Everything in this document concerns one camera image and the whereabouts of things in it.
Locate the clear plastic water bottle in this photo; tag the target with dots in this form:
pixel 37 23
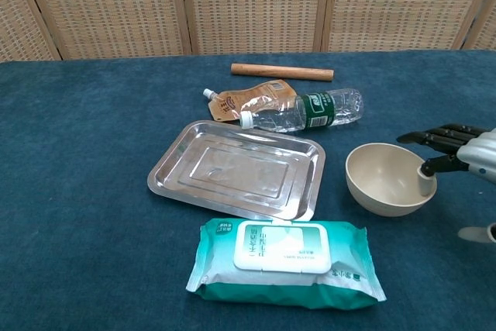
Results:
pixel 306 112

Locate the wooden rolling pin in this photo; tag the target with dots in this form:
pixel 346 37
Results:
pixel 282 71

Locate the beige bowl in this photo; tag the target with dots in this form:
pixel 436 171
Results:
pixel 381 176

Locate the blue table cloth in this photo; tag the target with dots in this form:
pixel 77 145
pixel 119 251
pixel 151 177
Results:
pixel 97 191

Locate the woven folding screen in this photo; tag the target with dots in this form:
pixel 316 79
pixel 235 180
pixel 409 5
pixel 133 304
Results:
pixel 248 3

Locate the brown spout pouch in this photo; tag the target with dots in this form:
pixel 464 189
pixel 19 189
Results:
pixel 242 100

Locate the stainless steel tray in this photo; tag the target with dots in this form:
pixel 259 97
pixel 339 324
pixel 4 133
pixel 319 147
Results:
pixel 236 170

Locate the green wet wipes pack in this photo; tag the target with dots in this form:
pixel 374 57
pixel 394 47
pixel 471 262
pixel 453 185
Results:
pixel 284 265

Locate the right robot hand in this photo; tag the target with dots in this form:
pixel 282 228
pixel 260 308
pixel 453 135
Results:
pixel 470 150

